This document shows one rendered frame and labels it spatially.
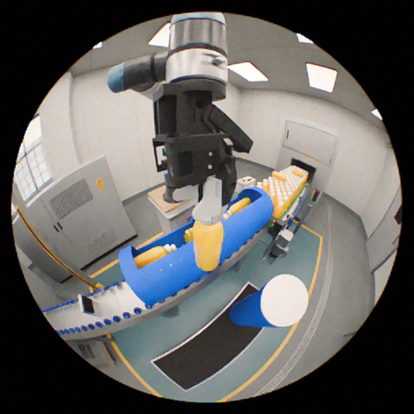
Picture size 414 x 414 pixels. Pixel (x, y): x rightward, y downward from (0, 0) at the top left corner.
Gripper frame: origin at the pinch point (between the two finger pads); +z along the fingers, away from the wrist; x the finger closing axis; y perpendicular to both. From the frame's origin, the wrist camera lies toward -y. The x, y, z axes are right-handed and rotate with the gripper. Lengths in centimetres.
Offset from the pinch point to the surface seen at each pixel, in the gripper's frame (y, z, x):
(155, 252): 12.8, 31.5, -21.4
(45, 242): 81, 15, -48
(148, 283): 20.9, 26.6, -6.9
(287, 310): -16, 42, 39
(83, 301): 66, 39, -18
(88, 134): 74, -49, -275
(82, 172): 66, 6, -149
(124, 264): 25.8, 22.4, -15.7
